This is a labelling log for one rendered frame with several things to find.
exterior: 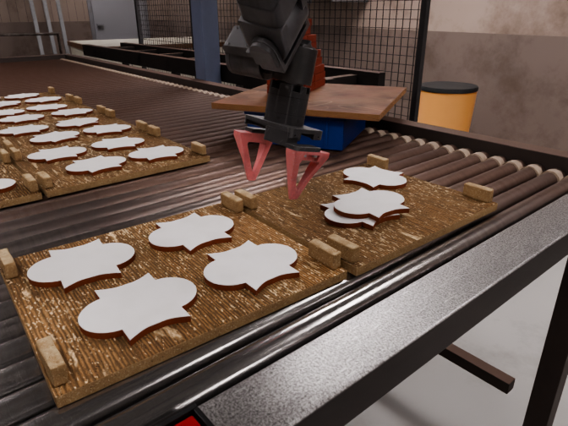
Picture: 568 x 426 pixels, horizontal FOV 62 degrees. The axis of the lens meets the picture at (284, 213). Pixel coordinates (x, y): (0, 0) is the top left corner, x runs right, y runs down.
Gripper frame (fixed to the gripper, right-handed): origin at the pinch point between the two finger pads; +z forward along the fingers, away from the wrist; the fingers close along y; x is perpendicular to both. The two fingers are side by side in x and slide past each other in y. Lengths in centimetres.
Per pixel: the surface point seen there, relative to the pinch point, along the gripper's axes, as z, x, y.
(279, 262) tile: 11.0, 0.7, 4.0
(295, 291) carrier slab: 12.4, -1.5, 10.2
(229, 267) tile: 12.6, -5.6, 0.3
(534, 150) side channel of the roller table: -9, 87, 4
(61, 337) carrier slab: 18.9, -28.3, -0.7
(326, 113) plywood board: -8, 51, -38
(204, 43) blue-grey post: -24, 92, -170
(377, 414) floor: 89, 85, -17
